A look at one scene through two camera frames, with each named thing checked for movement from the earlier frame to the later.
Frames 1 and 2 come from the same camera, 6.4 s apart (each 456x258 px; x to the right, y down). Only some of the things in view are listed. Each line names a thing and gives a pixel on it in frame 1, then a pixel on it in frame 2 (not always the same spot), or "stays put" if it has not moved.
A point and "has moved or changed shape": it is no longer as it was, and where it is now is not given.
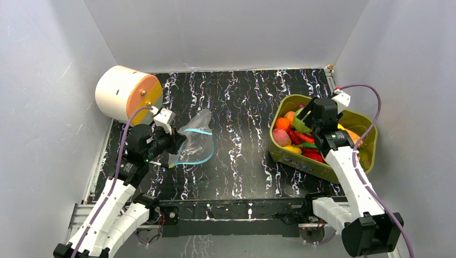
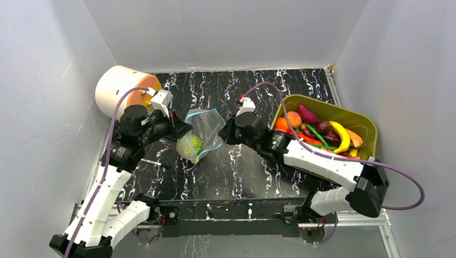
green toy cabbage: x=299 y=125 to x=189 y=146
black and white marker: x=159 y=164 stays put
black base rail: x=276 y=217 stays put
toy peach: x=290 y=115 stays put
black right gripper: x=313 y=116 to x=230 y=129
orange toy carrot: x=355 y=138 stays put
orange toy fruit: x=283 y=123 stays put
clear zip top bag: x=198 y=145 has moved or changed shape
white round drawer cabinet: x=121 y=90 stays put
